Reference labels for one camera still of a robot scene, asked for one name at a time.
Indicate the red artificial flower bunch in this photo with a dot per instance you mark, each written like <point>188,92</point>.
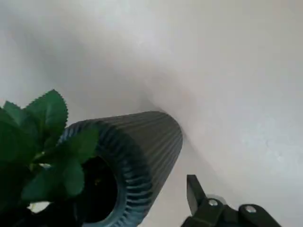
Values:
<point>47,113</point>

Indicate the black ribbed vase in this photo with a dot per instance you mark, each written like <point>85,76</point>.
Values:
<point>146,146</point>

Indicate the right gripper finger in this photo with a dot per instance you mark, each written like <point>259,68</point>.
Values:
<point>213,212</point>

